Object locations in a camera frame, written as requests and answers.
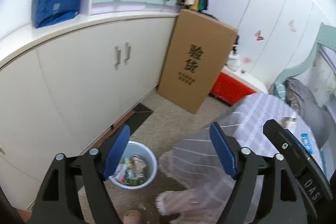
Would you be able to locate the blue snack packet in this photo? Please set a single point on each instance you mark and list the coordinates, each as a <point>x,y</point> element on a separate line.
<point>307,143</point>

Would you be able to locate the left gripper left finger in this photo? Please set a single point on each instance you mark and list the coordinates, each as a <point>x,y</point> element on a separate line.
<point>58,200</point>

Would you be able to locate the red storage box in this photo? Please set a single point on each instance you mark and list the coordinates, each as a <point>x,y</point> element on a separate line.
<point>232,86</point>

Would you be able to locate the purple checked tablecloth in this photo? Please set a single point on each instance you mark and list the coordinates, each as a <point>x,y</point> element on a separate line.
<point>195,164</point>

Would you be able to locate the tall cardboard box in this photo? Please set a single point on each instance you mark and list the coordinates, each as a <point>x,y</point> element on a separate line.
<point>197,52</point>

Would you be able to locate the grey folded blanket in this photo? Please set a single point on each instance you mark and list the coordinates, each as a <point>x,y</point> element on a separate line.
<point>301,99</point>

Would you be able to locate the white low cabinet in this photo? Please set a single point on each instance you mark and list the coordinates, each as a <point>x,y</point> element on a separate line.
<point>64,93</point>

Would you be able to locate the light blue trash bin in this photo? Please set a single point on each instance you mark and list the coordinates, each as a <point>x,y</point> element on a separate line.
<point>137,167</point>

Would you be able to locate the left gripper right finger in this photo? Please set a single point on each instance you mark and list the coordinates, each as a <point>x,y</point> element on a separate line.
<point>281,200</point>

